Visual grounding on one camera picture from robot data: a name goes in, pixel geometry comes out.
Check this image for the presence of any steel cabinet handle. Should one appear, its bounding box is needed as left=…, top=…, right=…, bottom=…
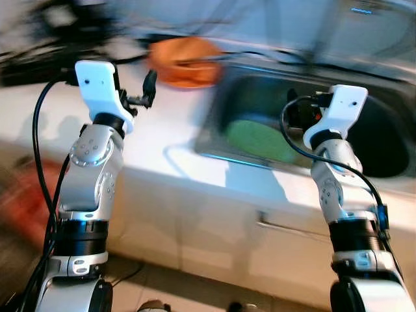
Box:
left=257, top=211, right=329, bottom=238

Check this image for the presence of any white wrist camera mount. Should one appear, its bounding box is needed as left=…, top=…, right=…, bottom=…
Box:
left=75, top=60, right=135, bottom=134
left=304, top=84, right=369, bottom=149

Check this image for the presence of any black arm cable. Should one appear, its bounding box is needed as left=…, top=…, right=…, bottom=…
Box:
left=16, top=70, right=79, bottom=312
left=280, top=96, right=391, bottom=261

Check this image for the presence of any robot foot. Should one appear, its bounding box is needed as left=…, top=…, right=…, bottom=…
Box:
left=138, top=300, right=171, bottom=312
left=227, top=302, right=261, bottom=312

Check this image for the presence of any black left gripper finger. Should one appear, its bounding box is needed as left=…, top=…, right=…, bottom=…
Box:
left=141, top=68, right=159, bottom=108

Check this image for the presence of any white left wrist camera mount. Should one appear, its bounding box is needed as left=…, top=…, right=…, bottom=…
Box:
left=75, top=60, right=135, bottom=134

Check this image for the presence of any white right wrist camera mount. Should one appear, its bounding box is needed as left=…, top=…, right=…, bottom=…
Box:
left=304, top=84, right=369, bottom=149

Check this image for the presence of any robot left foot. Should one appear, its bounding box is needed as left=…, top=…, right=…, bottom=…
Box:
left=138, top=300, right=171, bottom=312

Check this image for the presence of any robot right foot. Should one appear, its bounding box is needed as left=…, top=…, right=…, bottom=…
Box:
left=227, top=302, right=261, bottom=312

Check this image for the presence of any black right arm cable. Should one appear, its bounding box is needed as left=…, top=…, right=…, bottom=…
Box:
left=280, top=96, right=391, bottom=261

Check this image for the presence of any green plate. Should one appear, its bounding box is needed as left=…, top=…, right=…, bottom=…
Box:
left=226, top=120, right=300, bottom=163

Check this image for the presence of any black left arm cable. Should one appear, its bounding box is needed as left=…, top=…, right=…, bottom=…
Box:
left=16, top=70, right=79, bottom=312

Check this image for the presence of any stainless steel sink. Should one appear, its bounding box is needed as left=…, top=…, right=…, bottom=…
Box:
left=195, top=65, right=416, bottom=179

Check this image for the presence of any orange plastic bowl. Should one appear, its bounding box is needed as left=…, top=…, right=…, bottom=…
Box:
left=148, top=37, right=222, bottom=88

